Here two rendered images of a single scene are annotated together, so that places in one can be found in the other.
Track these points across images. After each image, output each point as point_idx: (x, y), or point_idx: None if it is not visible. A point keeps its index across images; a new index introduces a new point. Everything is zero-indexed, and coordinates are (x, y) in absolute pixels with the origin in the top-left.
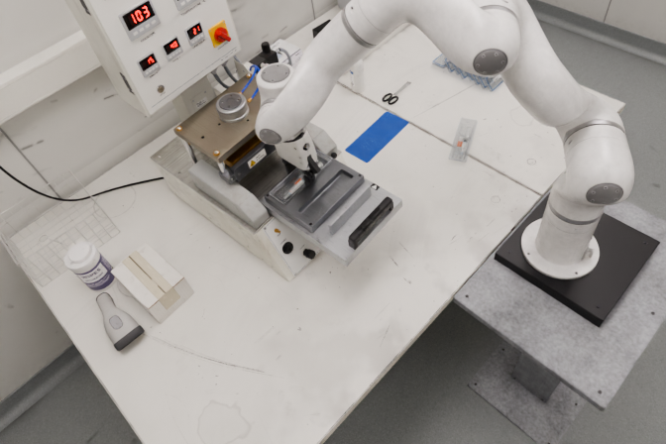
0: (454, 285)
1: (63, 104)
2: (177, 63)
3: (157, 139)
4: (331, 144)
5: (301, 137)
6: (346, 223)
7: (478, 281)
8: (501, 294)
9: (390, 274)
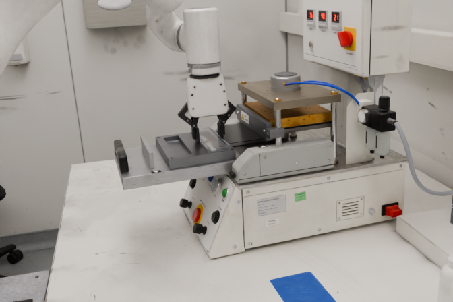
0: (55, 274)
1: (410, 79)
2: (323, 36)
3: (431, 178)
4: (239, 165)
5: (190, 77)
6: (142, 156)
7: (35, 289)
8: (3, 296)
9: (118, 247)
